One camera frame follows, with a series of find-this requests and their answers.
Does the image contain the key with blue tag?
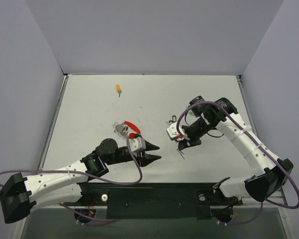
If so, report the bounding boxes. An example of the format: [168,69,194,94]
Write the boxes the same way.
[176,149,185,159]

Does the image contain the metal key organiser red handle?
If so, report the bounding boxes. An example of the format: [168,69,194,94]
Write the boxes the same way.
[113,121,141,137]

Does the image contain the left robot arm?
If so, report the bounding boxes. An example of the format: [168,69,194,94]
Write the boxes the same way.
[0,135,161,224]

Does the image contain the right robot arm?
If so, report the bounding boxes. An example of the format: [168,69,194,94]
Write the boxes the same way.
[176,96,294,204]

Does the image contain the keys with black tags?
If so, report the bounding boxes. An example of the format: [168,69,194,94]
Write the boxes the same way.
[166,115,177,125]

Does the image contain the key with green tag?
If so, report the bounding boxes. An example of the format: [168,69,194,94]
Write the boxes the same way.
[185,110,195,117]

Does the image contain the key with yellow tag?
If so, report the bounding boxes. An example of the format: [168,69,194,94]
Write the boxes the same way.
[116,84,122,97]

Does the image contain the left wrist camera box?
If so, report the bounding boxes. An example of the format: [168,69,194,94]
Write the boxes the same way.
[128,133,146,153]

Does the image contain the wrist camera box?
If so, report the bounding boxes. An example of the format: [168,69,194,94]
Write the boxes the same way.
[128,133,146,153]
[166,122,187,142]

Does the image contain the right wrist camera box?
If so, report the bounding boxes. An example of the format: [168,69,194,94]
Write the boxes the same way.
[166,122,187,142]

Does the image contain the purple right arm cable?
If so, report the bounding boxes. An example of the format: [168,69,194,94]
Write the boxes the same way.
[176,101,299,227]

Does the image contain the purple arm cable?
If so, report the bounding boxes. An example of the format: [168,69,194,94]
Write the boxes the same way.
[176,101,299,227]
[0,134,143,227]

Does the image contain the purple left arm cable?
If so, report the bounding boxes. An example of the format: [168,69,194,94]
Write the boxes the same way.
[0,134,143,227]

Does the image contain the aluminium front rail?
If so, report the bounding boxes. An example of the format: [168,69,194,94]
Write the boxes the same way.
[238,189,287,208]

